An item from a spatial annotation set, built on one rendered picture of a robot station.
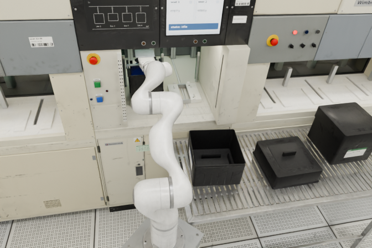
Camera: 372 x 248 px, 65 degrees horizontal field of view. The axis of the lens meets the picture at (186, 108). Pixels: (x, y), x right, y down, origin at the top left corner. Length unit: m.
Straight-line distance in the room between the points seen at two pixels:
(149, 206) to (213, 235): 1.31
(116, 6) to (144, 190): 0.83
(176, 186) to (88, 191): 1.23
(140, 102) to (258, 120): 1.03
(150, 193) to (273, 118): 1.21
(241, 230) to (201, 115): 1.00
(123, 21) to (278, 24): 0.81
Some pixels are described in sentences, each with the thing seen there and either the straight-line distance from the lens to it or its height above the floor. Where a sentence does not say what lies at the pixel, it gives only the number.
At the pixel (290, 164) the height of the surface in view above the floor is 0.86.
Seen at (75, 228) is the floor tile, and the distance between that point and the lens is 2.51.
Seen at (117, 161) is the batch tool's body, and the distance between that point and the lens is 2.06.
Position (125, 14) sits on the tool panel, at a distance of 1.48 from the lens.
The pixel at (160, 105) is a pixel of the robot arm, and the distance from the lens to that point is 1.26.
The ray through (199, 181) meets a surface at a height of 0.81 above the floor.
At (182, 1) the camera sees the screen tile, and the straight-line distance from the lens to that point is 1.49.
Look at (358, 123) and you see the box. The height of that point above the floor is 1.01.
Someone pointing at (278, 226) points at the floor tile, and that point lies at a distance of 2.58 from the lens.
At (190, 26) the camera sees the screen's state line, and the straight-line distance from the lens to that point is 1.54.
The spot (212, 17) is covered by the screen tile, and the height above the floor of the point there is 1.56.
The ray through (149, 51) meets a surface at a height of 1.22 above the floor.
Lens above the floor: 2.10
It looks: 38 degrees down
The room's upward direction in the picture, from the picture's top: 4 degrees clockwise
